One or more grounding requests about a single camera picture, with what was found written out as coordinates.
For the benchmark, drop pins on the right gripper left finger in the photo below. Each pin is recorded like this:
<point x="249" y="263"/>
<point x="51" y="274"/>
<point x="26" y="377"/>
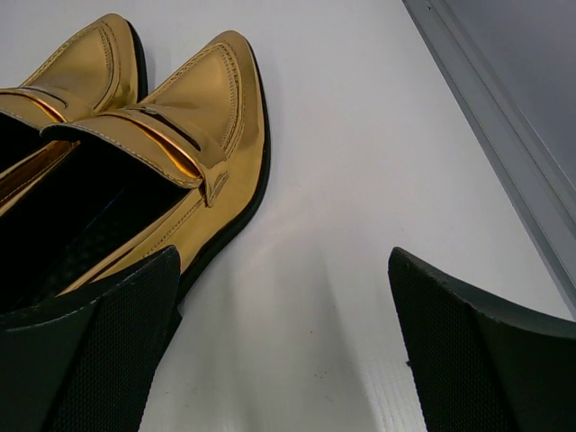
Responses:
<point x="85" y="361"/>

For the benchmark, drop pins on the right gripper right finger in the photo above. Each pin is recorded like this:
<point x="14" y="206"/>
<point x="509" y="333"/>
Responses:
<point x="480" y="362"/>

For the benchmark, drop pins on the gold shoe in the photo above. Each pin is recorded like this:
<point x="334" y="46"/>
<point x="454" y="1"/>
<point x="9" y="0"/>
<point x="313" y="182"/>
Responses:
<point x="100" y="68"/>
<point x="186" y="168"/>

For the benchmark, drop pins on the aluminium rail frame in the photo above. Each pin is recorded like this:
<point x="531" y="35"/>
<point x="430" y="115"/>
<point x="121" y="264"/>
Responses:
<point x="511" y="67"/>

